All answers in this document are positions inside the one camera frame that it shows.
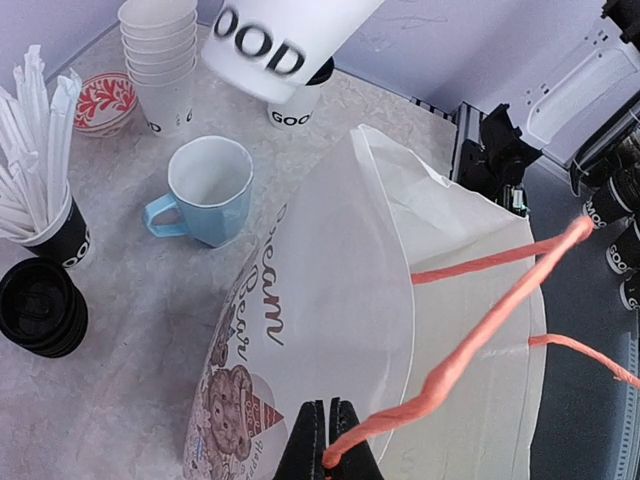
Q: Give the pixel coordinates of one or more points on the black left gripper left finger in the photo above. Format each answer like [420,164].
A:
[302,458]

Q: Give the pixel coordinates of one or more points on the white paper takeout bag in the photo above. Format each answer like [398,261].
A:
[371,274]

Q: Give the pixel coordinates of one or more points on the white paper cup GOOD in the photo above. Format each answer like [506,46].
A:
[297,110]

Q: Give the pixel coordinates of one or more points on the black coffee cup lid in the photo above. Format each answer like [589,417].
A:
[323,74]

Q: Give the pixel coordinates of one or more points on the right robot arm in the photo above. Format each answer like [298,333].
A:
[608,54]

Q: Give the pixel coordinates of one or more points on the light blue ceramic mug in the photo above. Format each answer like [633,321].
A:
[210,181]

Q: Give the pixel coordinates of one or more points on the stack of black lids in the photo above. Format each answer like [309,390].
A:
[42,310]

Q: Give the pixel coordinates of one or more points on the black cup holding straws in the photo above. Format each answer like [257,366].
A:
[66,240]

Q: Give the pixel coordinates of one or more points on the black cups on floor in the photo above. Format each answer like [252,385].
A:
[616,203]

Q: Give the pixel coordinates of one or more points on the red patterned bowl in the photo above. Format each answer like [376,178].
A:
[105,105]

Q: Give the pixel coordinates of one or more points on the stack of white paper cups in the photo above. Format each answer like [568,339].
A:
[159,40]

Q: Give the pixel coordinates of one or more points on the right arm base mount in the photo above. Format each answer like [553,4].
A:
[494,164]

